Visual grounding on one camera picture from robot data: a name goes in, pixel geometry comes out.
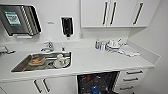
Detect stainless steel dishwasher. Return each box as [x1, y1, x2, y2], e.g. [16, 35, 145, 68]
[76, 70, 121, 94]

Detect dish soap bottle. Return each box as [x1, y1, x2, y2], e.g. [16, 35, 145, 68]
[94, 39, 101, 51]

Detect small white bottle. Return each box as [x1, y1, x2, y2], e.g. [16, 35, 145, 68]
[99, 41, 106, 52]

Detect small metal sink knob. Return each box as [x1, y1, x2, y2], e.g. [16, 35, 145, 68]
[61, 46, 67, 52]

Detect white plate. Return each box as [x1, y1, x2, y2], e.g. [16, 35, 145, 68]
[53, 58, 71, 69]

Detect white mug red print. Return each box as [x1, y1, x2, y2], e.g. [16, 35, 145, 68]
[55, 54, 66, 67]

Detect black soap dispenser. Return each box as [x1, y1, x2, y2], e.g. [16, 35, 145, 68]
[60, 16, 75, 39]

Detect chrome sink faucet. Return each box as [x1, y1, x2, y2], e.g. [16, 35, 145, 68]
[40, 41, 55, 53]

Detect brown food container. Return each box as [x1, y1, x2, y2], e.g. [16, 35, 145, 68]
[28, 55, 45, 67]

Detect white two-door base cabinet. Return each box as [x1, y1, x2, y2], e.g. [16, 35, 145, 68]
[0, 75, 79, 94]

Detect white narrow drawer unit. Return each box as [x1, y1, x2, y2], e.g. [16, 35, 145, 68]
[114, 68, 148, 94]

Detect stainless steel sink basin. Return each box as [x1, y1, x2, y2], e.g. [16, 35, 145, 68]
[10, 50, 73, 74]

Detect grey paper towel dispenser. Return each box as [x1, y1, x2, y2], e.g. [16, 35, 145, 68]
[0, 3, 43, 37]

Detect grey dish drying rack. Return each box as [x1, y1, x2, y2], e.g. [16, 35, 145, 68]
[0, 46, 17, 56]

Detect small wall label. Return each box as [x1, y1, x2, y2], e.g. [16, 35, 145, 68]
[46, 21, 55, 25]

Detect white wall cabinet three doors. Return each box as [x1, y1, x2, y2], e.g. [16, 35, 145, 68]
[80, 0, 161, 29]

